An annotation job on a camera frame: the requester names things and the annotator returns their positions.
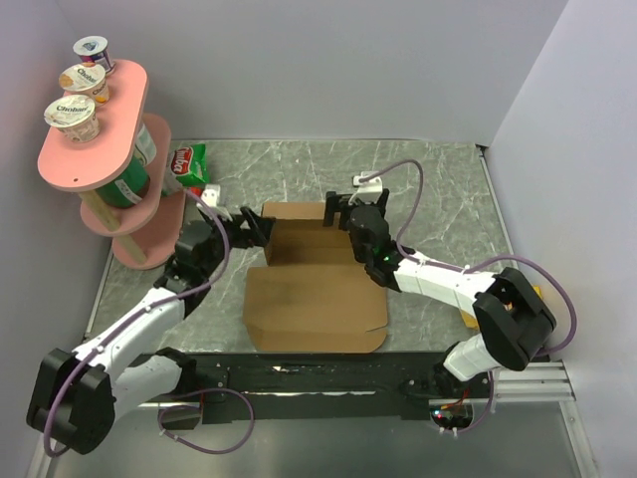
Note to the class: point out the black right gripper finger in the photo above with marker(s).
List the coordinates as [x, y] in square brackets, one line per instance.
[334, 206]
[381, 202]

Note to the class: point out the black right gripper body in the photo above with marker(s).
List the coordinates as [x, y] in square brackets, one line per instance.
[361, 256]

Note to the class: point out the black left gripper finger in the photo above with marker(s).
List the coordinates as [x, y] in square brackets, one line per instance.
[265, 225]
[254, 228]

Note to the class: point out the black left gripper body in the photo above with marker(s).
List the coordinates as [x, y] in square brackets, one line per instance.
[239, 237]

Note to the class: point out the brown cardboard paper box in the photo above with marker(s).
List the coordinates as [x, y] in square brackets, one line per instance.
[311, 296]

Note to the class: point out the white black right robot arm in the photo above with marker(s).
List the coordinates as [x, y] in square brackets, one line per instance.
[513, 320]

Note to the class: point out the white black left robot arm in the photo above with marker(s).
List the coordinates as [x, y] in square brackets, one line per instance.
[79, 395]

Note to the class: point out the green red snack bag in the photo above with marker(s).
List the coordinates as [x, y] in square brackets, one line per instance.
[185, 167]

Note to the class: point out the pink tiered wooden shelf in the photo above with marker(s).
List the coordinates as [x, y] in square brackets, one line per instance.
[94, 148]

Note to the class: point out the green cylindrical can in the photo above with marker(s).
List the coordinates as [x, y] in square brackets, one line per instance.
[128, 189]

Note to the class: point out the white green label container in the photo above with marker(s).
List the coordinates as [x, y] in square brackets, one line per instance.
[144, 147]

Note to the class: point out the yellow Lays chips bag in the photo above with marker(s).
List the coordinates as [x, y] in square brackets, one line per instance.
[471, 322]

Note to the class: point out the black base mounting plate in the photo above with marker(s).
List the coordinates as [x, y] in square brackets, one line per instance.
[230, 387]

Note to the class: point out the small electronics board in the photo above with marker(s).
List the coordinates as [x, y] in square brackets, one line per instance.
[456, 416]

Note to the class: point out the white Chobani yogurt cup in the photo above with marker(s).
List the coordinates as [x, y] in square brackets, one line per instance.
[75, 116]

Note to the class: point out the orange Chobani yogurt cup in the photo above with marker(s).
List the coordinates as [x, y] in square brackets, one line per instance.
[87, 79]

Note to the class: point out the blue white yogurt cup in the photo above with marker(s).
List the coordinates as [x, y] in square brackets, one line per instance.
[94, 49]

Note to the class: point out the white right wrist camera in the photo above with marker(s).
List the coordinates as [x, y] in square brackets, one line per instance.
[367, 188]

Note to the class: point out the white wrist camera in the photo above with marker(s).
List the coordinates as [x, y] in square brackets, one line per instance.
[209, 193]
[367, 188]

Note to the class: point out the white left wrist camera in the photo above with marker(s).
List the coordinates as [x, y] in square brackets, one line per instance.
[209, 193]

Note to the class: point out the aluminium frame rail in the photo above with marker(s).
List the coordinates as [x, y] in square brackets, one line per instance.
[539, 382]

